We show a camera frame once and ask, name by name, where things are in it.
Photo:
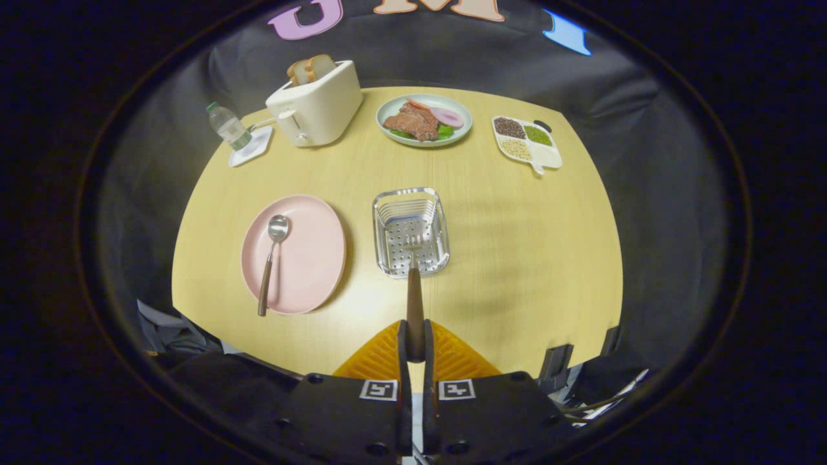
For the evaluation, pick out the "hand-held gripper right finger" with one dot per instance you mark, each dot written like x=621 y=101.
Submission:
x=491 y=420

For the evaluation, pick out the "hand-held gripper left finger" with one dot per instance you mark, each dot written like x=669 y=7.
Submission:
x=349 y=420

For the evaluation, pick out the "black table clamp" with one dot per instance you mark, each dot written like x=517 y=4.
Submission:
x=611 y=341
x=555 y=368

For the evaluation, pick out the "pink plate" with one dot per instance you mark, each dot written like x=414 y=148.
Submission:
x=310 y=258

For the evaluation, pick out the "grey cloth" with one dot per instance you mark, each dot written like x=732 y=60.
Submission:
x=174 y=329

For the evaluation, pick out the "white divided seasoning dish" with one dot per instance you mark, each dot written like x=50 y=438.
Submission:
x=546 y=155

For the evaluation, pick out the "white square coaster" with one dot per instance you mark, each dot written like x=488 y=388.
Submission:
x=255 y=148

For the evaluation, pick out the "green lettuce leaf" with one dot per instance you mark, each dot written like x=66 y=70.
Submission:
x=446 y=132

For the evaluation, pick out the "brown meat slice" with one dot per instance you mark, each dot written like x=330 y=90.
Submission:
x=413 y=123

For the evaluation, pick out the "pink ham slice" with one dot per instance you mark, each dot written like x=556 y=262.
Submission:
x=448 y=117

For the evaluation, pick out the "white toaster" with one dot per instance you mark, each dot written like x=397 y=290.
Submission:
x=323 y=106

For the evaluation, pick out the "pale green plate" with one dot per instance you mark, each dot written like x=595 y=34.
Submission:
x=460 y=106

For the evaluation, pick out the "clear plastic water bottle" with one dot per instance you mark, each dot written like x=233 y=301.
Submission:
x=229 y=126

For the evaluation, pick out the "orange carrot piece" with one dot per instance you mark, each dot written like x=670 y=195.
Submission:
x=417 y=103

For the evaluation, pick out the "toasted bread slice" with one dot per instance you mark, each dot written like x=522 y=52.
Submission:
x=322 y=66
x=298 y=72

